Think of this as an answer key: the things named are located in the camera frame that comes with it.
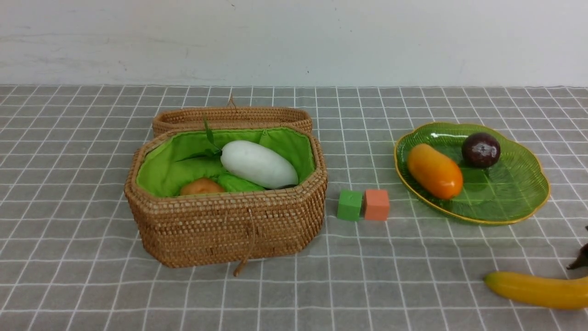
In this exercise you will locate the orange foam cube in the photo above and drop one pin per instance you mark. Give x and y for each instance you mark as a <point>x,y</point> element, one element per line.
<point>376,205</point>

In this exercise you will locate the green glass leaf plate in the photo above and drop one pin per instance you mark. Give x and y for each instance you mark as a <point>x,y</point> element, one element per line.
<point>508,192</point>

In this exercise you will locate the orange yellow mango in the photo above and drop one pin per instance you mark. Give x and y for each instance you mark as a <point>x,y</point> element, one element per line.
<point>435,172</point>

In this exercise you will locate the yellow banana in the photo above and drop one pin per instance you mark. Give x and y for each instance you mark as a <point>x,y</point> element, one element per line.
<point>539,291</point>

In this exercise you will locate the brown potato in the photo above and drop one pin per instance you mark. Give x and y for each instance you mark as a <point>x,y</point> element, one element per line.
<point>202,185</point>

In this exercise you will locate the woven rattan basket green lining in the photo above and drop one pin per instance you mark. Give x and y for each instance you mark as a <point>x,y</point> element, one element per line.
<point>238,225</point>

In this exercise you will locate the white radish green leaves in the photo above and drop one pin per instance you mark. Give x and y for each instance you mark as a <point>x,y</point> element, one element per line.
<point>253,162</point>

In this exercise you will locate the woven rattan basket lid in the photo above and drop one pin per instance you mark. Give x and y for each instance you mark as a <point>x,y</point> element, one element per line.
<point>231,116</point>

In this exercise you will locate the grey checkered tablecloth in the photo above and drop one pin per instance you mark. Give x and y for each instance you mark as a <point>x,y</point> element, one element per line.
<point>72,260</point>

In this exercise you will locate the dark purple mangosteen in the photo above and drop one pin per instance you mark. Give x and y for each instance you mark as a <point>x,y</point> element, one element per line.
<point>481,150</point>

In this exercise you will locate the green cucumber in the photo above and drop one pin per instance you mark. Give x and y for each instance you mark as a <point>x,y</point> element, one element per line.
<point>232,183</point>

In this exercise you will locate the green foam cube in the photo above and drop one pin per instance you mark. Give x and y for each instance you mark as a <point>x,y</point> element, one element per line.
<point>349,205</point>

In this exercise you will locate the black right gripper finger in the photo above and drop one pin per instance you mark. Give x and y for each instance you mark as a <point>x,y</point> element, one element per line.
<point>581,261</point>

